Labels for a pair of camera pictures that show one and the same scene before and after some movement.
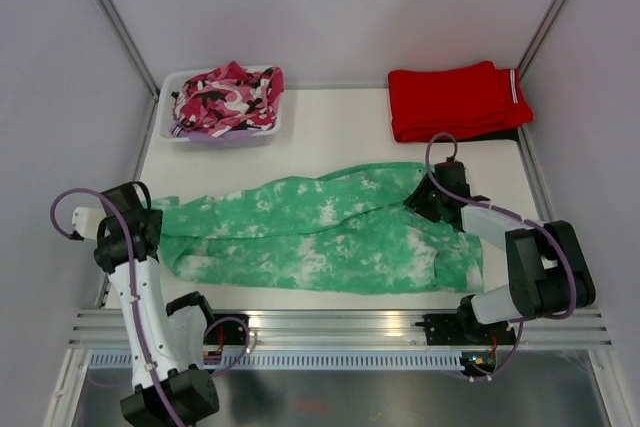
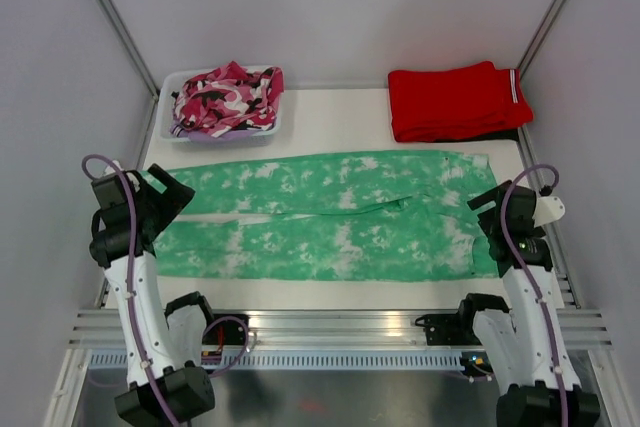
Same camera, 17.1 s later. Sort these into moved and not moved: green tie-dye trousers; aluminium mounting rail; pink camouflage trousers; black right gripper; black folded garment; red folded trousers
Moved: green tie-dye trousers; black right gripper
Not moved: aluminium mounting rail; pink camouflage trousers; black folded garment; red folded trousers
